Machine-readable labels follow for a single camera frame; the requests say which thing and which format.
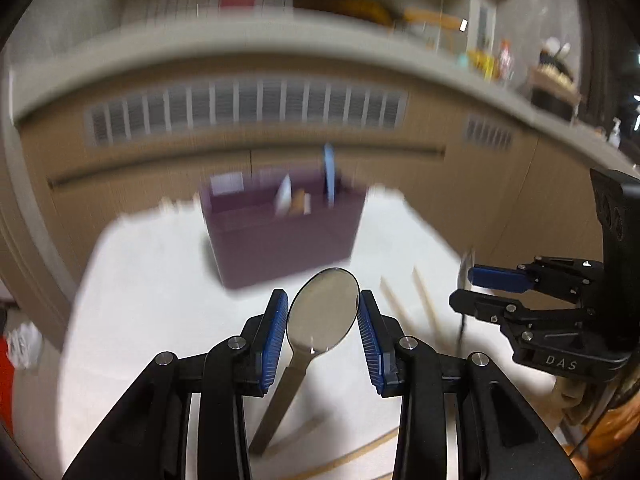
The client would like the purple plastic container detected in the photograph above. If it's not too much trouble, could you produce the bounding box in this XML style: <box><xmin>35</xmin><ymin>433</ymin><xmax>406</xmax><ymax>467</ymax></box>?
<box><xmin>198</xmin><ymin>166</ymin><xmax>369</xmax><ymax>291</ymax></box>

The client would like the black pot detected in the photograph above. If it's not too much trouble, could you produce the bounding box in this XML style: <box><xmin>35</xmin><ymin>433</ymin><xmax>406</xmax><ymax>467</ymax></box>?
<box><xmin>531</xmin><ymin>87</ymin><xmax>576</xmax><ymax>122</ymax></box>

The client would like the red capped plastic bottle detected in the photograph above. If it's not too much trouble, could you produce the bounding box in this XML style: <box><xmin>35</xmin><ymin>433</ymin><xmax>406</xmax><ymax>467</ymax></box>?
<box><xmin>496</xmin><ymin>37</ymin><xmax>516</xmax><ymax>83</ymax></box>

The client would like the short grey vent grille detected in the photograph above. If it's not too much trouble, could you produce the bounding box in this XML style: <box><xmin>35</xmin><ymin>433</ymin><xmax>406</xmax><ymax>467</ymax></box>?
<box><xmin>465</xmin><ymin>112</ymin><xmax>515</xmax><ymax>152</ymax></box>

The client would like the wooden chopstick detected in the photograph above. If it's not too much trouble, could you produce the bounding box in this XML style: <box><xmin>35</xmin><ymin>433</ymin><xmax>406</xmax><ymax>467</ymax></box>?
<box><xmin>294</xmin><ymin>430</ymin><xmax>401</xmax><ymax>480</ymax></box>
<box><xmin>411</xmin><ymin>266</ymin><xmax>442</xmax><ymax>333</ymax></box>

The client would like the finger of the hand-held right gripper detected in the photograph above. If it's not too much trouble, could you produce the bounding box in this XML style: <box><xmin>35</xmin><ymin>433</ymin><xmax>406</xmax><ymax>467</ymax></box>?
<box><xmin>467</xmin><ymin>257</ymin><xmax>606</xmax><ymax>305</ymax></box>
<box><xmin>448</xmin><ymin>289</ymin><xmax>597</xmax><ymax>357</ymax></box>

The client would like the long grey vent grille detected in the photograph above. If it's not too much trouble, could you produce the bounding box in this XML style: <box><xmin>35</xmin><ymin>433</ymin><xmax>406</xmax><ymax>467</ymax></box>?
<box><xmin>84</xmin><ymin>80</ymin><xmax>408</xmax><ymax>148</ymax></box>

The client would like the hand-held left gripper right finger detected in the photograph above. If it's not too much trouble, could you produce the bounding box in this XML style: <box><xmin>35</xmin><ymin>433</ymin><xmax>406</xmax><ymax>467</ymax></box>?
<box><xmin>356</xmin><ymin>289</ymin><xmax>581</xmax><ymax>480</ymax></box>

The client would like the yellow lidded jar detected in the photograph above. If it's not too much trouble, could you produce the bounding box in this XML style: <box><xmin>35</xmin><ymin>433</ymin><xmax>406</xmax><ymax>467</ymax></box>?
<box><xmin>469</xmin><ymin>50</ymin><xmax>498</xmax><ymax>80</ymax></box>

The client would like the large metal spoon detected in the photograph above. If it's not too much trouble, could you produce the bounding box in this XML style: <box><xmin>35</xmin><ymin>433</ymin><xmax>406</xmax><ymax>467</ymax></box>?
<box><xmin>247</xmin><ymin>267</ymin><xmax>362</xmax><ymax>457</ymax></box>

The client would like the white plastic bag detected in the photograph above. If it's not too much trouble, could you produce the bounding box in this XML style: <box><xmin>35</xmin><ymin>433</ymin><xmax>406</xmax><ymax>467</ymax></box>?
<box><xmin>5</xmin><ymin>322</ymin><xmax>42</xmax><ymax>371</ymax></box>

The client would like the pale white plastic spoon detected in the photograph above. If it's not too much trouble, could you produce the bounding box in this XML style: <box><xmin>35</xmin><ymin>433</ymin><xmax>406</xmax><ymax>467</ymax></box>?
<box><xmin>273</xmin><ymin>175</ymin><xmax>294</xmax><ymax>217</ymax></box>

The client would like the orange fabric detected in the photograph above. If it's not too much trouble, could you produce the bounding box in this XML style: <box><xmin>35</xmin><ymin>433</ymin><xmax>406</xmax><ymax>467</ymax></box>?
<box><xmin>550</xmin><ymin>375</ymin><xmax>640</xmax><ymax>480</ymax></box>

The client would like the wooden kitchen cabinet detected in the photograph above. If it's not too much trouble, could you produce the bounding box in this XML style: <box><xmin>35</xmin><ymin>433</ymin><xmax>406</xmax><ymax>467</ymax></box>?
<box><xmin>0</xmin><ymin>85</ymin><xmax>640</xmax><ymax>321</ymax></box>

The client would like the blue plastic spoon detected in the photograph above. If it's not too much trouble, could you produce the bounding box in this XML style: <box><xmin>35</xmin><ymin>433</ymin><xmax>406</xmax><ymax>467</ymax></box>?
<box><xmin>322</xmin><ymin>143</ymin><xmax>337</xmax><ymax>209</ymax></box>

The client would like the grey stone countertop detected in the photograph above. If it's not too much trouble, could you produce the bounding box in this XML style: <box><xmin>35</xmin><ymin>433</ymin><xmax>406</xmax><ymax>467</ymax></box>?
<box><xmin>9</xmin><ymin>15</ymin><xmax>640</xmax><ymax>171</ymax></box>

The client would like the cream table cloth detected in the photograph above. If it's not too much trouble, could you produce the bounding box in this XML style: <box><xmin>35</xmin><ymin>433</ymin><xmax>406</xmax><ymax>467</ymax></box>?
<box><xmin>59</xmin><ymin>184</ymin><xmax>568</xmax><ymax>480</ymax></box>

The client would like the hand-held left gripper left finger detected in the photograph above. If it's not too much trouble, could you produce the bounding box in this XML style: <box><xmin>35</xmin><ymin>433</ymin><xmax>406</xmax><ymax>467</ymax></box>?
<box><xmin>62</xmin><ymin>289</ymin><xmax>291</xmax><ymax>480</ymax></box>

